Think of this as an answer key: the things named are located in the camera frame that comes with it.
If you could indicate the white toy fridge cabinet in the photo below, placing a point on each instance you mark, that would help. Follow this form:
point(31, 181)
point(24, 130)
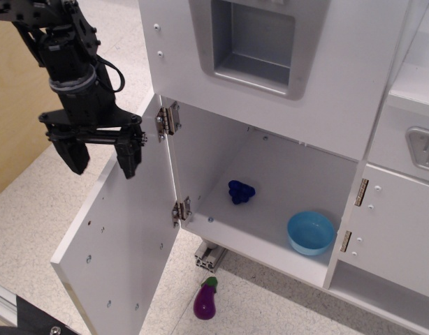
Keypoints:
point(280, 95)

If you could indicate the metal door hinge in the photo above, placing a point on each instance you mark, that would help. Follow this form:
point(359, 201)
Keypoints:
point(168, 121)
point(181, 211)

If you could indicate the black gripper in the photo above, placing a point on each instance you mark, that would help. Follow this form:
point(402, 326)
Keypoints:
point(90, 114)

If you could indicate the blue toy grapes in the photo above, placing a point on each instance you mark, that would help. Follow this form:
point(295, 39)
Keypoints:
point(240, 192)

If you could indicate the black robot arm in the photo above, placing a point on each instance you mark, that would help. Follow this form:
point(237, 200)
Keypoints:
point(63, 42)

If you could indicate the white low fridge door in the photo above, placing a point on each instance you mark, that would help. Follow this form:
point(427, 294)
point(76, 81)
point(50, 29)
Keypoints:
point(111, 259)

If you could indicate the upper brass cabinet hinge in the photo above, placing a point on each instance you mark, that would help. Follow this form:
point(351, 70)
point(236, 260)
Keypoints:
point(361, 192)

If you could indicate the lower metal door hinge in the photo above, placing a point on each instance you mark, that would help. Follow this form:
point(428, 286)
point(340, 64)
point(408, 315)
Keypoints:
point(181, 211)

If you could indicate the wooden plywood panel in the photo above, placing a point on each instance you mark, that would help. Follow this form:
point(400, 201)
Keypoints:
point(24, 95)

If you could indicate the blue plastic bowl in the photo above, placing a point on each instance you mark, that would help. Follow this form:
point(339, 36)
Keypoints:
point(310, 233)

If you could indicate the brass cabinet hinge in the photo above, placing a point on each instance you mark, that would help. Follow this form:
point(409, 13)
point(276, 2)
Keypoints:
point(361, 192)
point(345, 241)

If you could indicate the aluminium extrusion foot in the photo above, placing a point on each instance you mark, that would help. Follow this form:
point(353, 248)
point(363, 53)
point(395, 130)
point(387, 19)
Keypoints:
point(209, 258)

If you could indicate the aluminium frame rail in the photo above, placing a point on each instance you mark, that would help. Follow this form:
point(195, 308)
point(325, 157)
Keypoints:
point(8, 307)

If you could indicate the lower brass cabinet hinge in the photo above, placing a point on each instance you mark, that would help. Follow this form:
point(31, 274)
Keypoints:
point(345, 241)

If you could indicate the white neighbouring cabinet door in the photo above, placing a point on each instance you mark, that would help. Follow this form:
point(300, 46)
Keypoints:
point(390, 229)

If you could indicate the grey oven handle panel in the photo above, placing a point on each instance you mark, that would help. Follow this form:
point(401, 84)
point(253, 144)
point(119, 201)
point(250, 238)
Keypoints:
point(418, 143)

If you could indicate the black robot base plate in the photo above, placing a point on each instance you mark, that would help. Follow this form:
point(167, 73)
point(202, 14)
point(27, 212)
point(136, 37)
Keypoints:
point(32, 320)

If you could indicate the upper metal door hinge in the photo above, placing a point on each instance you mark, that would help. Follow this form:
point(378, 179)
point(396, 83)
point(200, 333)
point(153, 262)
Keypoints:
point(168, 121)

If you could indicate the purple toy eggplant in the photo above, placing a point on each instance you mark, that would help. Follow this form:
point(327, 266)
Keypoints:
point(204, 304)

